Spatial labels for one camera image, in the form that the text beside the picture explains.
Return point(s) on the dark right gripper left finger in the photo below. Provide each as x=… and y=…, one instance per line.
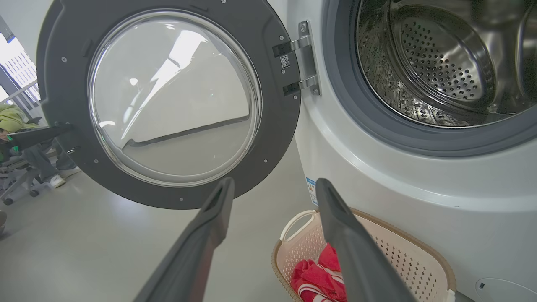
x=197, y=251

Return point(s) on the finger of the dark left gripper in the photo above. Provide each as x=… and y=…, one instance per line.
x=37, y=137

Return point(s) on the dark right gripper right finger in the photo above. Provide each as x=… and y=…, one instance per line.
x=356, y=260

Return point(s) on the black round glass washer door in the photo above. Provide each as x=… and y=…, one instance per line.
x=63, y=105

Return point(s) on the red garment with white stripes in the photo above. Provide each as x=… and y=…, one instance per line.
x=310, y=277

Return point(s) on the cream perforated laundry basket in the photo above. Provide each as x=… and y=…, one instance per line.
x=398, y=251

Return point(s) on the white front-load washing machine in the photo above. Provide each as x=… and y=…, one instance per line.
x=377, y=180

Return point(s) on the grey rubber door gasket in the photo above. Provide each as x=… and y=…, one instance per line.
x=348, y=100

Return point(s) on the metal door hinge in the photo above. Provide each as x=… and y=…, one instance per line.
x=308, y=54

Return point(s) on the seated person in yellow-green jacket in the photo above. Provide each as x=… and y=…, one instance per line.
x=12, y=119

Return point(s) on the grey office chair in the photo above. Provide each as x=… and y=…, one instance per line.
x=19, y=174

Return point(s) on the window with white railing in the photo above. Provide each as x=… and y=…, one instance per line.
x=19, y=67

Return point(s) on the blue energy label sticker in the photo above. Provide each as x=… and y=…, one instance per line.
x=311, y=191

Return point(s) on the round white drain filter cover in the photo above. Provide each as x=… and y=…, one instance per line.
x=507, y=291

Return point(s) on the small QR code sticker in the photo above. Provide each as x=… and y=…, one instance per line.
x=285, y=61

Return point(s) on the stainless steel washer drum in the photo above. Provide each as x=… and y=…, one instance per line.
x=440, y=63

